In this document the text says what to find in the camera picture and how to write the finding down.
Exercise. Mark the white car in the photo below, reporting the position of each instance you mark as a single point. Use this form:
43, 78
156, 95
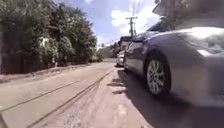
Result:
120, 58

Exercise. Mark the building behind cars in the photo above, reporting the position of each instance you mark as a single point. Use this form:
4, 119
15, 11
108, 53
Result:
124, 40

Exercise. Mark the utility pole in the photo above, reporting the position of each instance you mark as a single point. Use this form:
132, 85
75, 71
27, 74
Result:
131, 25

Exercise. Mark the pale concrete road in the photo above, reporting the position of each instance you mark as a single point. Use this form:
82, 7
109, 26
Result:
66, 96

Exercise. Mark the silver car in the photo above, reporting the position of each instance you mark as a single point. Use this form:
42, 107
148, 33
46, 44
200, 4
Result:
180, 60

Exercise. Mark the row of green trees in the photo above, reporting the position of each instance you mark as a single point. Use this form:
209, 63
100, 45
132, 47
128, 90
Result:
43, 33

